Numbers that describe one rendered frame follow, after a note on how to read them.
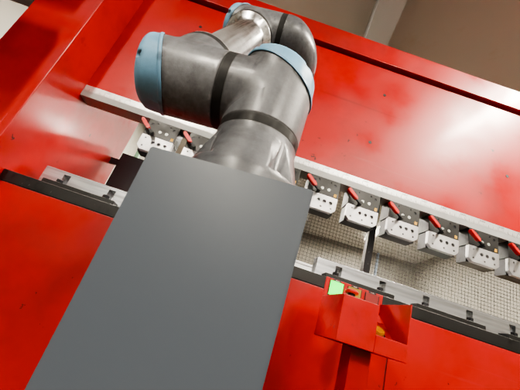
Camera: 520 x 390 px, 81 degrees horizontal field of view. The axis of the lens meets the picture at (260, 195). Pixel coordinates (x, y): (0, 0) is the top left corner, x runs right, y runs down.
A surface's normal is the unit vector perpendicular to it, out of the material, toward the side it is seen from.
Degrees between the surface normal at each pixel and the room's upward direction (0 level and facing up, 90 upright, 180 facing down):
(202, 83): 126
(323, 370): 90
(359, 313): 90
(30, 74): 90
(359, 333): 90
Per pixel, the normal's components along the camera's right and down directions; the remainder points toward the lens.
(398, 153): 0.14, -0.35
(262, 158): 0.39, -0.53
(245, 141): 0.05, -0.65
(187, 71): -0.10, 0.05
